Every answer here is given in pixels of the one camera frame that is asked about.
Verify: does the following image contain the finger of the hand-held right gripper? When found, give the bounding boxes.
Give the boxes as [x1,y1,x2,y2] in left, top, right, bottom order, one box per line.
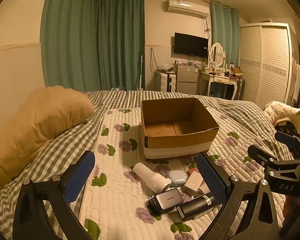
[247,144,280,170]
[274,121,300,155]

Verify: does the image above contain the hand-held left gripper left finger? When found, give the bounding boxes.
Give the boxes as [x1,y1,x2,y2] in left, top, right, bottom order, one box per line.
[12,150,96,240]

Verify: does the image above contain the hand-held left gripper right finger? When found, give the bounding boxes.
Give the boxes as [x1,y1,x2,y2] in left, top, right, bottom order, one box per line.
[194,152,282,240]

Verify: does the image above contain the white power adapter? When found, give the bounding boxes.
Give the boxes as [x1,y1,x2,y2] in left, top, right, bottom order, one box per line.
[183,174,204,192]

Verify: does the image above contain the black cylinder bottle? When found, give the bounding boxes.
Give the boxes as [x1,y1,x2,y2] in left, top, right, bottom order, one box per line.
[176,194,217,221]

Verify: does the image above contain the light blue case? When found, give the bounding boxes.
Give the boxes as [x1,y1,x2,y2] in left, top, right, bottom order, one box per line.
[168,170,187,186]

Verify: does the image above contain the grey charger block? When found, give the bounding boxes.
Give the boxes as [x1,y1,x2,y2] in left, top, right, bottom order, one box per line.
[147,189,184,214]

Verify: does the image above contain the brown cardboard box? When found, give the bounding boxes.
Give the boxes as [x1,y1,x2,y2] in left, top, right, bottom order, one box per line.
[140,97,220,160]

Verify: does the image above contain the white handheld device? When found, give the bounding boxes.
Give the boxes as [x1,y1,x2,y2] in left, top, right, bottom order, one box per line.
[133,162,172,192]

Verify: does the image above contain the person's right hand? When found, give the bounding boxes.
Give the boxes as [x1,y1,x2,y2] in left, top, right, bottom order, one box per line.
[284,196,300,218]

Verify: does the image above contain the white padded jacket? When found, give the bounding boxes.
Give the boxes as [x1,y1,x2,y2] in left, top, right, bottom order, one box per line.
[262,101,300,134]

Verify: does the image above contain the grey checked bed sheet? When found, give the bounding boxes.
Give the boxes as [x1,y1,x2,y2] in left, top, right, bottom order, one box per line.
[0,90,290,240]

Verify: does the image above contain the white floral quilted mat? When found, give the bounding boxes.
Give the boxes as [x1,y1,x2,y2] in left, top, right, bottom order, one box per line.
[79,107,290,240]

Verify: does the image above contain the hanging white towels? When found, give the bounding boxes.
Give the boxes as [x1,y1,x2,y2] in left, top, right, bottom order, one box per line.
[291,52,300,100]

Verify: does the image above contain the tan pillow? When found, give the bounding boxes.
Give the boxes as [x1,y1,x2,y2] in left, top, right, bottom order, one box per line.
[0,86,95,188]

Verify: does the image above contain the dark suitcase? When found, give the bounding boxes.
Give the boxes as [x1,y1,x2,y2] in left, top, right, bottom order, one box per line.
[236,79,245,100]

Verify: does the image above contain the white louvered wardrobe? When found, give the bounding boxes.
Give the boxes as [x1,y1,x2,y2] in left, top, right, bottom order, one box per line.
[240,23,297,105]

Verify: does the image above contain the white dressing table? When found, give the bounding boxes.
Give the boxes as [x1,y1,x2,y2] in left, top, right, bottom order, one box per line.
[199,70,243,100]

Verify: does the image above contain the small grey fridge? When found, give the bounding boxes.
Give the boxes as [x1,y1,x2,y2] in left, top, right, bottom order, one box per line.
[176,64,200,95]

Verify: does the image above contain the white ribbed suitcase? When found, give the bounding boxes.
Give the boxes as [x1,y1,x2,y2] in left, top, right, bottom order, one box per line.
[157,72,177,92]

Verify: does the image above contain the white oval vanity mirror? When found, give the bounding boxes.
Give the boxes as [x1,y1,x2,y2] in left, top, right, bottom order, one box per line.
[209,43,226,68]

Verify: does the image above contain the narrow green curtain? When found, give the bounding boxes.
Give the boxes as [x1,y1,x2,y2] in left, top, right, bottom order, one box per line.
[210,1,240,67]

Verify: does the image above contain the wide green curtain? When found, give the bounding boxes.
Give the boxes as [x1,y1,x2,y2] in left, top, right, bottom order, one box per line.
[41,0,100,92]

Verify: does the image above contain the white air conditioner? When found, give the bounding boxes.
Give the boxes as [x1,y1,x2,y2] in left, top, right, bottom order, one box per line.
[166,0,210,18]

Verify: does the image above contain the white mop handle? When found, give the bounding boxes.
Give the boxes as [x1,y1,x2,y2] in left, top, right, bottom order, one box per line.
[139,55,144,91]

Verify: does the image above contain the black wall television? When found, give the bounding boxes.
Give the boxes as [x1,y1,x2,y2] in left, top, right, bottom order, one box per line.
[174,32,208,58]

